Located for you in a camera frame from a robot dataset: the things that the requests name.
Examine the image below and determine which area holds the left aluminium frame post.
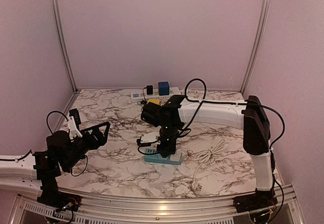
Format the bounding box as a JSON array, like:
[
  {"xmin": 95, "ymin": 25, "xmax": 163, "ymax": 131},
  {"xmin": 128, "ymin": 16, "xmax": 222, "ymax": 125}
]
[{"xmin": 51, "ymin": 0, "xmax": 78, "ymax": 94}]

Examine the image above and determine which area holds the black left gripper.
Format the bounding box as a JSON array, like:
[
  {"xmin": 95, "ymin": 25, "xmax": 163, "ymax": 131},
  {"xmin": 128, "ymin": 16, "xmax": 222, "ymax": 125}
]
[{"xmin": 62, "ymin": 122, "xmax": 110, "ymax": 171}]

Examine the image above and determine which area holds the right aluminium frame post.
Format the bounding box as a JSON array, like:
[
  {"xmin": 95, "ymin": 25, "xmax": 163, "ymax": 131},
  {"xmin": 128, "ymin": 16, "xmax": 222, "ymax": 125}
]
[{"xmin": 240, "ymin": 0, "xmax": 270, "ymax": 94}]

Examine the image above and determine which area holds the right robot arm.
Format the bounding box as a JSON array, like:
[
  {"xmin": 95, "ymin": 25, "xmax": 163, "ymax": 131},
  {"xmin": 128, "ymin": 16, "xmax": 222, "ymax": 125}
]
[{"xmin": 137, "ymin": 92, "xmax": 284, "ymax": 208}]

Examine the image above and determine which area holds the teal power strip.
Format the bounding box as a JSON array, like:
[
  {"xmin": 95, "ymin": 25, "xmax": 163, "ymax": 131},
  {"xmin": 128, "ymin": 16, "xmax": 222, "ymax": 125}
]
[{"xmin": 144, "ymin": 149, "xmax": 183, "ymax": 165}]

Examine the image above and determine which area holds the white multicolour power strip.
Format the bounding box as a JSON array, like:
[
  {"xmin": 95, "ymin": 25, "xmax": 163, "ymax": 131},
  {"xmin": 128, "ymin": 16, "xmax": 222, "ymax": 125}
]
[{"xmin": 130, "ymin": 87, "xmax": 181, "ymax": 102}]

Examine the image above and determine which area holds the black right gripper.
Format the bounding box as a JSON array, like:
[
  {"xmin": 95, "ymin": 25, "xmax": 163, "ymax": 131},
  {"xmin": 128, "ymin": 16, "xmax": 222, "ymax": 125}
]
[{"xmin": 157, "ymin": 124, "xmax": 179, "ymax": 157}]

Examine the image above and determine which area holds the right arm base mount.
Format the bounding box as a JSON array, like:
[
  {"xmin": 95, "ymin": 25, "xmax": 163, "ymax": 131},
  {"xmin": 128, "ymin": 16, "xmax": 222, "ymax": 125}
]
[{"xmin": 233, "ymin": 188, "xmax": 278, "ymax": 213}]

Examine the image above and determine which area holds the white USB charger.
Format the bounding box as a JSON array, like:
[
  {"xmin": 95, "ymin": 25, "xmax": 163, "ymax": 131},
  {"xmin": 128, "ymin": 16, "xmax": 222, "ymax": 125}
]
[{"xmin": 170, "ymin": 151, "xmax": 182, "ymax": 162}]

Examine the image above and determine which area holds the aluminium front rail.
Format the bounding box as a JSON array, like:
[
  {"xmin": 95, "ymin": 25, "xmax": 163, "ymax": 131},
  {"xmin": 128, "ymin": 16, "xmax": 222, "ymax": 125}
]
[{"xmin": 7, "ymin": 182, "xmax": 305, "ymax": 223}]

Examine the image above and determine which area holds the blue cube power socket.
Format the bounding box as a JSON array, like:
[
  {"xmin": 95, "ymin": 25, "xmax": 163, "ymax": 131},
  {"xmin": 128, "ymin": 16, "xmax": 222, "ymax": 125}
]
[{"xmin": 158, "ymin": 82, "xmax": 170, "ymax": 96}]

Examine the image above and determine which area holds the aluminium frame post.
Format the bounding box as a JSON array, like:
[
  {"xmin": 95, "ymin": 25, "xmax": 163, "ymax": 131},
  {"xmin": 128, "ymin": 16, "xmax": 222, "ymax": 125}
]
[
  {"xmin": 240, "ymin": 0, "xmax": 270, "ymax": 94},
  {"xmin": 51, "ymin": 0, "xmax": 78, "ymax": 94}
]

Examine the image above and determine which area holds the white teal strip cable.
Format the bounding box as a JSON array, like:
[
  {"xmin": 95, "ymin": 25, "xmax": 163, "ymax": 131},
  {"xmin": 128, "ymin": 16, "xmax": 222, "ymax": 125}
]
[{"xmin": 189, "ymin": 139, "xmax": 230, "ymax": 191}]

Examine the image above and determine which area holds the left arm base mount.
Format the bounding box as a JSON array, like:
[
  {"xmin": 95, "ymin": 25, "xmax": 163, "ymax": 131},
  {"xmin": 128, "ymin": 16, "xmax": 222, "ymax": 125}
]
[{"xmin": 37, "ymin": 178, "xmax": 82, "ymax": 212}]

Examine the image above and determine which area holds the black power adapter with cable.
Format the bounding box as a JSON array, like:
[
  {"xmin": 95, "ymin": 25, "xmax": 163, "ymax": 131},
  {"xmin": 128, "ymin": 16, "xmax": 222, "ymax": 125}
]
[{"xmin": 137, "ymin": 85, "xmax": 153, "ymax": 106}]

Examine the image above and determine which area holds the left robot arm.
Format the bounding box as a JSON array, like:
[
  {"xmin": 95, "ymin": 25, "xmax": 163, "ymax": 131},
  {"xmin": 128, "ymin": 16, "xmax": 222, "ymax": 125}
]
[{"xmin": 1, "ymin": 109, "xmax": 110, "ymax": 206}]

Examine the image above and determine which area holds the yellow cube power socket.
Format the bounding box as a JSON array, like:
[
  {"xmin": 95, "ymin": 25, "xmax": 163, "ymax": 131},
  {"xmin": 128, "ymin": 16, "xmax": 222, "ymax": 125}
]
[{"xmin": 147, "ymin": 98, "xmax": 161, "ymax": 105}]

